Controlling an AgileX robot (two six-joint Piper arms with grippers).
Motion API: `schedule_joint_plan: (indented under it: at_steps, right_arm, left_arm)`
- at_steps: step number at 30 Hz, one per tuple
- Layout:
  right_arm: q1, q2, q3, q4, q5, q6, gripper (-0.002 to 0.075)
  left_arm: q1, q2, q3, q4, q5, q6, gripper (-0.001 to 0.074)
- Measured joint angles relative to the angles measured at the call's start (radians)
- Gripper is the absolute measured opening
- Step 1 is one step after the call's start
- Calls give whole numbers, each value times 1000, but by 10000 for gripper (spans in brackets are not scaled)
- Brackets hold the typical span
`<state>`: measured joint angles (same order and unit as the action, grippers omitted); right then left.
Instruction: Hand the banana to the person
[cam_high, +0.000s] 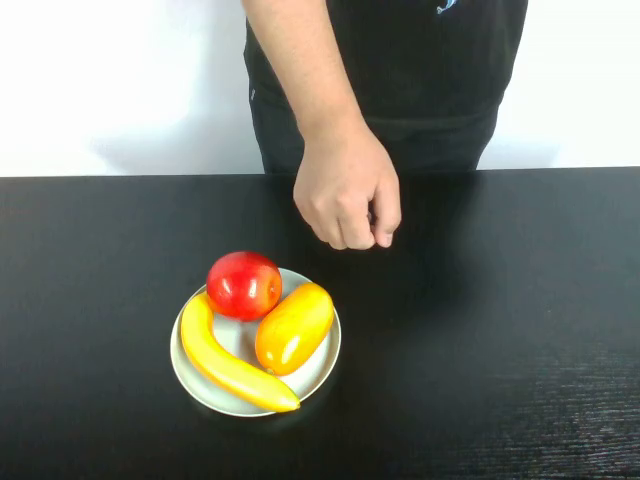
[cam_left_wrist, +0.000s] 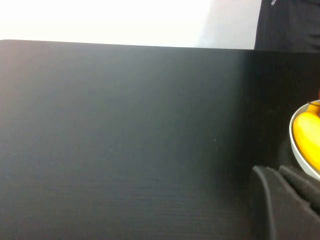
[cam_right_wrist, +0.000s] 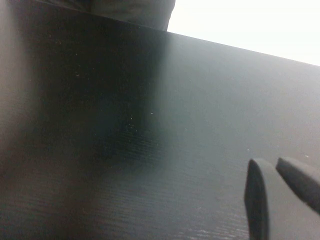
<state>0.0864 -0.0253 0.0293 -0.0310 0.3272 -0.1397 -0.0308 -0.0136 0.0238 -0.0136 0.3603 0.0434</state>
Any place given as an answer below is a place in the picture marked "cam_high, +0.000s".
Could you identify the person right hand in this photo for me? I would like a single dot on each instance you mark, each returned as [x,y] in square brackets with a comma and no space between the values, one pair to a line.
[345,190]

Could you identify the yellow plastic banana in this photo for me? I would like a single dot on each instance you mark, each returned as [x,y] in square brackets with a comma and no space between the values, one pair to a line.
[220,362]

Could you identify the person right forearm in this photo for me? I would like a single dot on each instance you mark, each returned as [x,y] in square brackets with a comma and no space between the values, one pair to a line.
[300,60]

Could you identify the person torso in black clothing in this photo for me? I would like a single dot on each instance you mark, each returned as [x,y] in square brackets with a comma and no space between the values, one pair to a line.
[425,75]

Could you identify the red apple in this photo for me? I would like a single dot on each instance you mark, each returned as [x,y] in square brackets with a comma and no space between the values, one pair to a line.
[242,287]

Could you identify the orange yellow mango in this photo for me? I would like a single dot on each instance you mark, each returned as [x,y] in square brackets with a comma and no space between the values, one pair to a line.
[295,327]

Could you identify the pale grey round plate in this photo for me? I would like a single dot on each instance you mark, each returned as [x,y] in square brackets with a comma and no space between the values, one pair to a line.
[227,397]

